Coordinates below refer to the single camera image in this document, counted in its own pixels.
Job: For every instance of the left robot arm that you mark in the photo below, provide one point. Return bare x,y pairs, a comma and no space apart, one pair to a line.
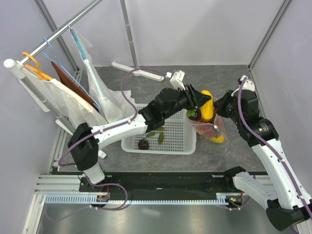
86,141

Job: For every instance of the yellow mango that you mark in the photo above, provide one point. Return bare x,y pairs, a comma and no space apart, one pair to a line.
207,110
219,139

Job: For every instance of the loose green grape leaves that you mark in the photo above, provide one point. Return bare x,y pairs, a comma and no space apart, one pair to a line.
160,132

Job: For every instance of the orange hanger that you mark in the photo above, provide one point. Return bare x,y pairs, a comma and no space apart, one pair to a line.
41,75

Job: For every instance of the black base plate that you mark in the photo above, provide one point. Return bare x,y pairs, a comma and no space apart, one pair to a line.
171,185

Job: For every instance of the silver clothes rack rail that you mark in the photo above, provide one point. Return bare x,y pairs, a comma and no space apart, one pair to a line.
65,26

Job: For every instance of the blue wire hanger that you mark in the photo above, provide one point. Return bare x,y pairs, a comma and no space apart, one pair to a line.
59,64

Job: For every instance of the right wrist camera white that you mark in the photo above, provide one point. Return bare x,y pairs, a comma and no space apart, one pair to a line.
246,83

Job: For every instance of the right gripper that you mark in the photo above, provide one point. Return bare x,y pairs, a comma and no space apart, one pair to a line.
219,105

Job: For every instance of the clear zip top bag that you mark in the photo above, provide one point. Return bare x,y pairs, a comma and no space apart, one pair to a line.
194,124

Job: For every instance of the dark mangosteen left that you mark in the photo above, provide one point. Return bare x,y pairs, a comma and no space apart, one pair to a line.
143,144

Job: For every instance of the mangosteen with green calyx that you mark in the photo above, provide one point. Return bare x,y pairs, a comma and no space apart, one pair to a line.
194,114

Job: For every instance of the white garment bag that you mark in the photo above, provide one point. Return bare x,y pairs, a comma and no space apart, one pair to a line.
71,109

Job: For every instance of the clear plastic garment cover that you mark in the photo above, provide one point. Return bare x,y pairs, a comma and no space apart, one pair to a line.
115,105

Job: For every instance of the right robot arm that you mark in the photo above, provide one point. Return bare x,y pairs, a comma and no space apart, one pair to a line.
288,204

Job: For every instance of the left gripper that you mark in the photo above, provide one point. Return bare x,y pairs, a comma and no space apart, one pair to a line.
195,98

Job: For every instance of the brown wooden hanger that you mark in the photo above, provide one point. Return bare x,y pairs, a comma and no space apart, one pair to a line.
69,83

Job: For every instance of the rack pole with white foot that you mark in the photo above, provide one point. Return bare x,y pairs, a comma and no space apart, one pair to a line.
139,72

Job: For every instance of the white plastic basket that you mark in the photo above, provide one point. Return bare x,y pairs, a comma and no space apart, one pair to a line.
179,138

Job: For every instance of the teal and white hanger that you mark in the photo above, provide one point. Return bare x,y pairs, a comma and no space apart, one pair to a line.
94,88

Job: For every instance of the light blue cable duct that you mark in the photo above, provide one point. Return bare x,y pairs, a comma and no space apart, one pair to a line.
95,199

